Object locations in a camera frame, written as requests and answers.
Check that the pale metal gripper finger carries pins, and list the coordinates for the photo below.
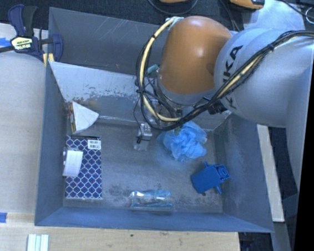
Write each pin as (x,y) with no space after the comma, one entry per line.
(140,133)
(148,133)

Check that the blue mesh bath sponge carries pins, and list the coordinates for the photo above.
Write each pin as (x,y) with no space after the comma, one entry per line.
(184,144)

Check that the grey metal bin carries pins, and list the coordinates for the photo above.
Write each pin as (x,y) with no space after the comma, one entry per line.
(146,174)

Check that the white wedge-shaped box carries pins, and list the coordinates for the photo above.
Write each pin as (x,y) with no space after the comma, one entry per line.
(84,117)

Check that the blue patterned flat box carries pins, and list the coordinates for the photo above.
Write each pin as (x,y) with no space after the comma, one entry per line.
(90,176)

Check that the clear packet with blue tools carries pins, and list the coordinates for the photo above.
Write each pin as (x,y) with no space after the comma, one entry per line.
(151,201)

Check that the blue plastic flat part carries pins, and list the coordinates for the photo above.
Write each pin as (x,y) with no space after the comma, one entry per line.
(207,179)

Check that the white roll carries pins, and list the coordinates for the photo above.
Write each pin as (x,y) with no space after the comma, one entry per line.
(72,163)

